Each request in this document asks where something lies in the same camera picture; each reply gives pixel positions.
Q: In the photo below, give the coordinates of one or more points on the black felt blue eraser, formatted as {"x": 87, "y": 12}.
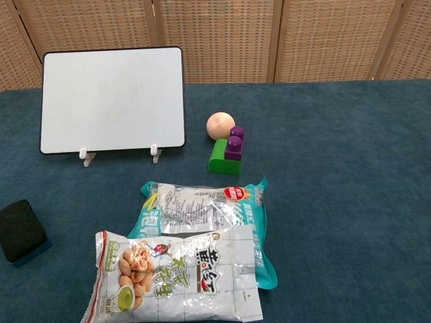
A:
{"x": 20, "y": 230}

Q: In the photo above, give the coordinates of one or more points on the green toy building block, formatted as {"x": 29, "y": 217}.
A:
{"x": 222, "y": 161}

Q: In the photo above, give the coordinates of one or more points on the purple toy building brick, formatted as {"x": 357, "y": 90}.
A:
{"x": 234, "y": 146}

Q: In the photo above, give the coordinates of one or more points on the peach coloured ball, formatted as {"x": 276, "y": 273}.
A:
{"x": 219, "y": 125}

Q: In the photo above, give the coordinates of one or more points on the teal snack bag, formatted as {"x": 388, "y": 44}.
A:
{"x": 208, "y": 208}

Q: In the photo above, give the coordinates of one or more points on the white plastic board stand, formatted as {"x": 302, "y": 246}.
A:
{"x": 154, "y": 154}

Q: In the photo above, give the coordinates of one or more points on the white peanut snack bag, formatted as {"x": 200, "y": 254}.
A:
{"x": 182, "y": 279}

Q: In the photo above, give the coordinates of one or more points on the woven rattan folding screen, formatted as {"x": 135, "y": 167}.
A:
{"x": 235, "y": 37}

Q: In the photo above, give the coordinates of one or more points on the white magnetic whiteboard black frame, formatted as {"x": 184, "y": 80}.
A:
{"x": 111, "y": 101}

